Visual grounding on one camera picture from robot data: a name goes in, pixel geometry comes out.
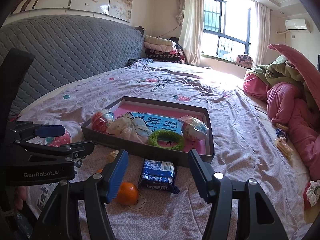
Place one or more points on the flower wall painting panel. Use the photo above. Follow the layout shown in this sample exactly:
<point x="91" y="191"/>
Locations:
<point x="120" y="2"/>

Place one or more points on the dark cardboard box tray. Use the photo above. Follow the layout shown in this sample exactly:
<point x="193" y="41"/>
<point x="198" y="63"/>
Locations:
<point x="155" y="152"/>

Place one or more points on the white air conditioner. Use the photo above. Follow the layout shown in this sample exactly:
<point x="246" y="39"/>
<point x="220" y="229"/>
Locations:
<point x="295" y="24"/>

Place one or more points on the person's left hand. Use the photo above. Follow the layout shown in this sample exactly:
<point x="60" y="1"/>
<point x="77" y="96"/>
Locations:
<point x="21" y="195"/>

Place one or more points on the yellow biscuit packet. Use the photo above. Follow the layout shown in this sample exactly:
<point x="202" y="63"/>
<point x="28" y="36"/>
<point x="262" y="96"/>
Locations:
<point x="283" y="147"/>

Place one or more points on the dark blue patterned cloth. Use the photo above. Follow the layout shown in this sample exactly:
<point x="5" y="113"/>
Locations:
<point x="140" y="62"/>

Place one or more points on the white printed snack bag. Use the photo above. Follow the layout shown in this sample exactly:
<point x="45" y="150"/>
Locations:
<point x="193" y="130"/>

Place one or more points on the window ledge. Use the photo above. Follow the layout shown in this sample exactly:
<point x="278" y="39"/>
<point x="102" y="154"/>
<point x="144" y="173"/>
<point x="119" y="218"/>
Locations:
<point x="220" y="65"/>

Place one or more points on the white plastic bag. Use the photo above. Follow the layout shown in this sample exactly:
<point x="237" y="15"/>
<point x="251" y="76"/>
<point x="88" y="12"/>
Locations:
<point x="125" y="130"/>

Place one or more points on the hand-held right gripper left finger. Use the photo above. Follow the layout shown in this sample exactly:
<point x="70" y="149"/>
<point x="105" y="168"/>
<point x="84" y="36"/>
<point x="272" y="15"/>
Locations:
<point x="117" y="175"/>

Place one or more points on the cream folded quilt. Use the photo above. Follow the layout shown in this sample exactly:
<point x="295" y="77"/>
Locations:
<point x="157" y="42"/>

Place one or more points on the green blanket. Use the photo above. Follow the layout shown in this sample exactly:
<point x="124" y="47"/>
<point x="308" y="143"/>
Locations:
<point x="282" y="70"/>

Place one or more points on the floral strawberry bedspread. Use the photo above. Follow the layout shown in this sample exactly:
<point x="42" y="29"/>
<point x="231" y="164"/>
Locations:
<point x="237" y="142"/>

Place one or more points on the magenta fleece blanket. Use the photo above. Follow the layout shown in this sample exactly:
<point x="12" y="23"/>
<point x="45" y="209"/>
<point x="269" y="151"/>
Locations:
<point x="287" y="105"/>

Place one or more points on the grey quilted headboard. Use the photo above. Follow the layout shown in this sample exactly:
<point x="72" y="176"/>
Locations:
<point x="75" y="47"/>

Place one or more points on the small yellow snack packet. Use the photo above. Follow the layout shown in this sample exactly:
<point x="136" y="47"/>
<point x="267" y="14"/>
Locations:
<point x="282" y="127"/>

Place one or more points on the blue snack packet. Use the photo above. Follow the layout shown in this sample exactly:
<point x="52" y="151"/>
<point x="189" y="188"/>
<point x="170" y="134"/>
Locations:
<point x="155" y="177"/>

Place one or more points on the patterned folded blanket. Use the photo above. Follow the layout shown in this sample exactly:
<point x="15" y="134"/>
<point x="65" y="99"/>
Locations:
<point x="243" y="59"/>

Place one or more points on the dark checked folded blanket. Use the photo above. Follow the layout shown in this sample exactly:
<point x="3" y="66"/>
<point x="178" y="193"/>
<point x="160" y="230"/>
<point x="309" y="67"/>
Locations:
<point x="162" y="56"/>

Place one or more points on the small blue candy packet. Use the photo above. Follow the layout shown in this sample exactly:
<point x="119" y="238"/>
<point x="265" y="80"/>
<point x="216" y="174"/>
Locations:
<point x="282" y="133"/>

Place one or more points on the window with dark frame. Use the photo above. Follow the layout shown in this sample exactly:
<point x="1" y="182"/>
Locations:
<point x="235" y="17"/>

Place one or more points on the pink quilt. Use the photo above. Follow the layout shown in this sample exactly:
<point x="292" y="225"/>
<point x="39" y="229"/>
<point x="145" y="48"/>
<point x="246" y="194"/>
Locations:
<point x="295" y="60"/>

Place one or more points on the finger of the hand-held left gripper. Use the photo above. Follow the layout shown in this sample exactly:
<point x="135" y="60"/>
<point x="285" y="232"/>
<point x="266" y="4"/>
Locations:
<point x="50" y="131"/>
<point x="82" y="147"/>

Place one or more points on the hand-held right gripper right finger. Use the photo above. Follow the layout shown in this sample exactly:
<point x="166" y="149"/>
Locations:
<point x="200" y="175"/>

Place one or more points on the cream curtain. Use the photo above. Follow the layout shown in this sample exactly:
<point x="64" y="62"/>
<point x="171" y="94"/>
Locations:
<point x="192" y="30"/>
<point x="261" y="30"/>

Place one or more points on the white red scrunchie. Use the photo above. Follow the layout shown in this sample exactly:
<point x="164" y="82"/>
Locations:
<point x="311" y="192"/>

